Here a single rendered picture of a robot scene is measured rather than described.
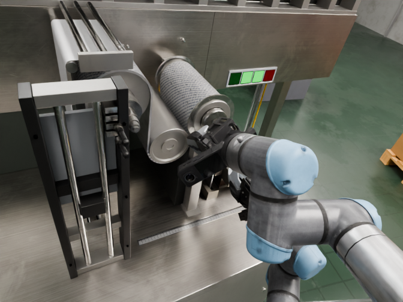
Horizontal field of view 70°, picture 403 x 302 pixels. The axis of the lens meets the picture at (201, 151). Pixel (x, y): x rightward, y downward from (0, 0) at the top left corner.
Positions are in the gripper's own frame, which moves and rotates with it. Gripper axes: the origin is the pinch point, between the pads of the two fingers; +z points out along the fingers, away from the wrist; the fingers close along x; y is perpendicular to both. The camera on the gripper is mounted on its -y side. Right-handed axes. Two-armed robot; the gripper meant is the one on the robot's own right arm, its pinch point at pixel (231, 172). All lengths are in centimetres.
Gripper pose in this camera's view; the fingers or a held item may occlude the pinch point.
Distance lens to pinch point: 88.8
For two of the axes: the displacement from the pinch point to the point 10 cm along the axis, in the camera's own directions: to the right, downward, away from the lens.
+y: 1.5, -7.6, -6.3
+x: -8.8, 1.9, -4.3
